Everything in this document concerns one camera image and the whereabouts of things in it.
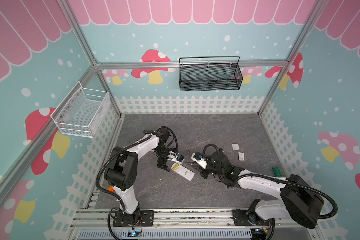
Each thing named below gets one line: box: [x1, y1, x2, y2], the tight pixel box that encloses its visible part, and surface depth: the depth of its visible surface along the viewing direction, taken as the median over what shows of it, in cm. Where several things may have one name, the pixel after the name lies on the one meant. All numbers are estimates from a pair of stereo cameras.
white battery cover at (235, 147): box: [231, 143, 239, 151], surface depth 102 cm
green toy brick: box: [272, 166, 283, 178], surface depth 91 cm
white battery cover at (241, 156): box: [238, 152, 245, 161], surface depth 98 cm
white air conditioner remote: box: [171, 162, 195, 181], surface depth 91 cm
